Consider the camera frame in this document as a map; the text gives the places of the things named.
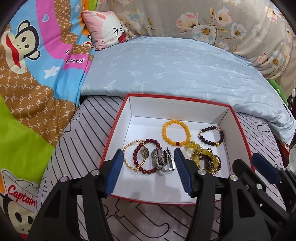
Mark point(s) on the gold flower brooch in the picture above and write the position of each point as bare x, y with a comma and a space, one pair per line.
144, 152

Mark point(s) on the silver metal watch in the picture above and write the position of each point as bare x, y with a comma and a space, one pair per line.
162, 160

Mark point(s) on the cartoon monkey bedsheet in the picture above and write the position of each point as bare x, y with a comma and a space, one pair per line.
46, 52

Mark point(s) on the green plastic object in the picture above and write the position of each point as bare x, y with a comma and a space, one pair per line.
279, 90

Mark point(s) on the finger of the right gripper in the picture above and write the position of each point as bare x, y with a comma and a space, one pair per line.
280, 222

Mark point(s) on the light blue pillow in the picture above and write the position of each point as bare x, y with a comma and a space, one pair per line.
187, 68

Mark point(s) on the grey floral quilt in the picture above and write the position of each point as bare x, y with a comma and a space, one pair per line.
255, 30

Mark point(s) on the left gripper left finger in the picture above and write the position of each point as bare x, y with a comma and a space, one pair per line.
57, 218

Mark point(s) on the pink bunny cushion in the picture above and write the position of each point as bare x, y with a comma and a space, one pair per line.
105, 28

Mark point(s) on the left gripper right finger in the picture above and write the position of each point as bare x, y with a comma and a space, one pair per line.
240, 216

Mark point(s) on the gold bangle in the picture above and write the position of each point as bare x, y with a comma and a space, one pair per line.
214, 166

